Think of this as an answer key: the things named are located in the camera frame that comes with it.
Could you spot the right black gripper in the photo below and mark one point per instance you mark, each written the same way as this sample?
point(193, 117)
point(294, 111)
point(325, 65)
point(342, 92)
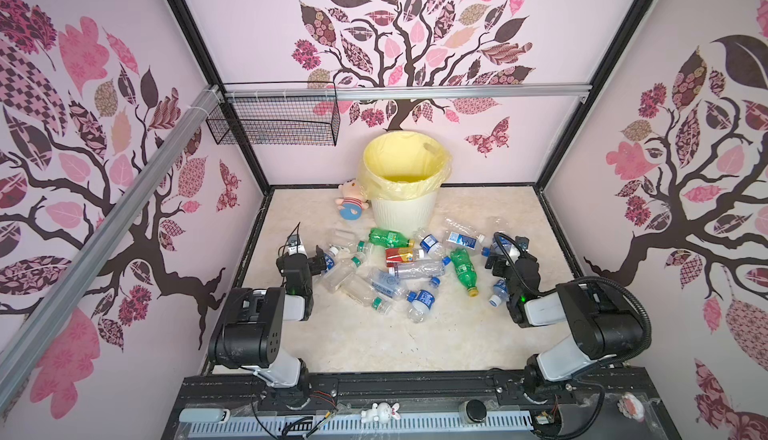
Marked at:
point(501, 254)

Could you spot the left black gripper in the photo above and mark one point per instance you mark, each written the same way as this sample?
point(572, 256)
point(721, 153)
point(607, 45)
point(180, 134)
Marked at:
point(319, 261)

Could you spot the blue label bottle gripper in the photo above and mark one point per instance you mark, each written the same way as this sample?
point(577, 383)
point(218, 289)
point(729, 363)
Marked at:
point(324, 260)
point(501, 245)

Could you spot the clear square bottle green cap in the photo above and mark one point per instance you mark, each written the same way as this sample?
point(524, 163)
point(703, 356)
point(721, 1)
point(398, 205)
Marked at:
point(333, 279)

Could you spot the green bottle yellow cap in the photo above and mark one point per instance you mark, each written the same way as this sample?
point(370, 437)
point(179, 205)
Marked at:
point(464, 270)

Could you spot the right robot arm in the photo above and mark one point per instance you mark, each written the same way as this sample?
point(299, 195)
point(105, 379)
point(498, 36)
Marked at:
point(607, 323)

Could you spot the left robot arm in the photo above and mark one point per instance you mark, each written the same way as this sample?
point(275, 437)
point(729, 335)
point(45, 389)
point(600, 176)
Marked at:
point(247, 335)

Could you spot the green bottle near bin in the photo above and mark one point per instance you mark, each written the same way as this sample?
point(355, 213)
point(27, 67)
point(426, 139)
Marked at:
point(389, 239)

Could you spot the white plastic waste bin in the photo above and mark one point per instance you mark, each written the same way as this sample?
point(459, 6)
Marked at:
point(406, 216)

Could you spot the yellow plastic bin liner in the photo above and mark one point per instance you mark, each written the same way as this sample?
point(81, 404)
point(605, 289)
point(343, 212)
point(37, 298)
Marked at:
point(403, 166)

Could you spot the clear bottle green cap front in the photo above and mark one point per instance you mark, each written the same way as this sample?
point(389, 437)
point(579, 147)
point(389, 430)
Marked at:
point(364, 293)

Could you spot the plush doll toy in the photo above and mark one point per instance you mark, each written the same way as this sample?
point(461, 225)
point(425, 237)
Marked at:
point(352, 201)

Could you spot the clear bottle light blue label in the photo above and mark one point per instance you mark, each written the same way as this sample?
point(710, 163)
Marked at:
point(389, 286)

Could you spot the clear bottle purple cap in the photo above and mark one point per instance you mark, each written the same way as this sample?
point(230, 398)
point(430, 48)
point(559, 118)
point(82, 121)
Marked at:
point(418, 269)

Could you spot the red yellow label bottle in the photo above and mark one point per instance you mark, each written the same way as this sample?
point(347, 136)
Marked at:
point(394, 256)

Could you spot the small blue label bottle front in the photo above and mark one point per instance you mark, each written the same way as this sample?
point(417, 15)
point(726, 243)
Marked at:
point(421, 301)

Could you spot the black round knob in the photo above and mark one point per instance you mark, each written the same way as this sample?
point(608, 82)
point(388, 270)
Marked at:
point(473, 412)

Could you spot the white bunny figurine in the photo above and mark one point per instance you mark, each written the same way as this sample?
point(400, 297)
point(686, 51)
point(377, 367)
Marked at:
point(381, 413)

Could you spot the pink white round ornament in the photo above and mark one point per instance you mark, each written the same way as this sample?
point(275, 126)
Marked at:
point(631, 407)

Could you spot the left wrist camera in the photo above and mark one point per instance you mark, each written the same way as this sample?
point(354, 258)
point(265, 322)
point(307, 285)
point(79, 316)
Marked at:
point(293, 244)

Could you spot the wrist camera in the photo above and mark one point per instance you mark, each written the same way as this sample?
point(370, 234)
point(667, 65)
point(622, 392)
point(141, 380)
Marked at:
point(293, 244)
point(523, 243)

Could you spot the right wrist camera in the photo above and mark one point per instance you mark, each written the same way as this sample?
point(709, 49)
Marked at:
point(523, 243)

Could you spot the black wire mesh basket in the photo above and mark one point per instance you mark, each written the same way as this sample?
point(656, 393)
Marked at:
point(289, 113)

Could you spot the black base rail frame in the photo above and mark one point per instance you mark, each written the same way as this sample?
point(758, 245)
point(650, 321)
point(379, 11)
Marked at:
point(583, 409)

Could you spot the aluminium rail back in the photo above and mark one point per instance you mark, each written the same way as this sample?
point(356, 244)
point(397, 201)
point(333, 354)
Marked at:
point(417, 93)

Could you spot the aluminium rail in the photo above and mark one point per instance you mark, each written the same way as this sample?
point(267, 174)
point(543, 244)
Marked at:
point(417, 93)
point(36, 334)

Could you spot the white vented cable duct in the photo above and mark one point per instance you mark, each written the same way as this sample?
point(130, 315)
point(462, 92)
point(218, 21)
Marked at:
point(351, 425)

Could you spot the aluminium rail left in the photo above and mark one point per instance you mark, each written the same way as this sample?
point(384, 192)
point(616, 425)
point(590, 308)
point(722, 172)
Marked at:
point(36, 334)

